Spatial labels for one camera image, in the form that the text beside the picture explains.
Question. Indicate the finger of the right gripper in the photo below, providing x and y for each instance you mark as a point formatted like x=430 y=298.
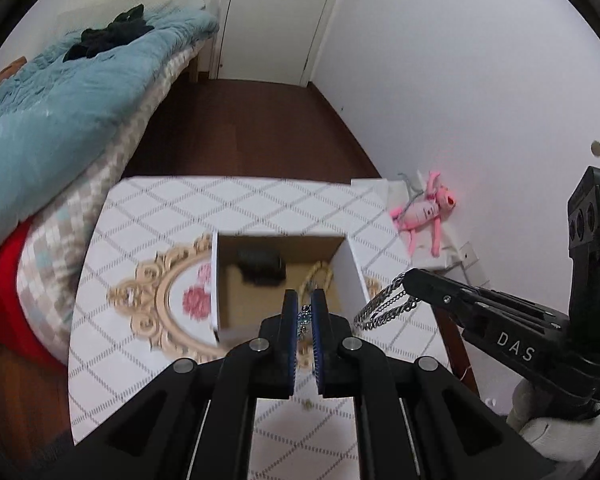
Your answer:
x=437 y=290

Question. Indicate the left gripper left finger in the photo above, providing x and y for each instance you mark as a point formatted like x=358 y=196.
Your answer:
x=288 y=340

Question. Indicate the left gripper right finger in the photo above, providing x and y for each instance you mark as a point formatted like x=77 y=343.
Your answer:
x=320 y=339

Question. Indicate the black smart watch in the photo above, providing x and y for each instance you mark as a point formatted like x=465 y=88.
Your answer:
x=261 y=266

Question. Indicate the white cardboard box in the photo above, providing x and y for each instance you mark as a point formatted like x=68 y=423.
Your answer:
x=312 y=261

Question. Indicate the pink panther plush toy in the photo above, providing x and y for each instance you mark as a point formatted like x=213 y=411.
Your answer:
x=431 y=206

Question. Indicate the patterned white tablecloth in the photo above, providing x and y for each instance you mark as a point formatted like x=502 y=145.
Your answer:
x=117 y=341

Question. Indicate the checkered bed sheet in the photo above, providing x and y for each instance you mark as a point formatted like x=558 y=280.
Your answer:
x=55 y=247

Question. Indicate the red blanket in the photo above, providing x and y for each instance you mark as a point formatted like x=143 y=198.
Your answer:
x=15 y=333

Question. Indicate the white door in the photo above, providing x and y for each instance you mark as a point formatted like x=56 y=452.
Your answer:
x=270 y=40

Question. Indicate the teal blue quilt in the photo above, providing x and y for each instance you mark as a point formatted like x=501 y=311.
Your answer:
x=57 y=116

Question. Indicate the black clothes on bed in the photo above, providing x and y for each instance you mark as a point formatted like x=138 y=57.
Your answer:
x=124 y=29

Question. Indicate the brown plush toy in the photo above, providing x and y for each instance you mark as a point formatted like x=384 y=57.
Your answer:
x=13 y=68

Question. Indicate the white wall power strip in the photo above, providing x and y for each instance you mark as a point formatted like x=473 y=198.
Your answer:
x=472 y=267

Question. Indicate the round wall cap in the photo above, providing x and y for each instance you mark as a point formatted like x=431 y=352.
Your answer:
x=595 y=148

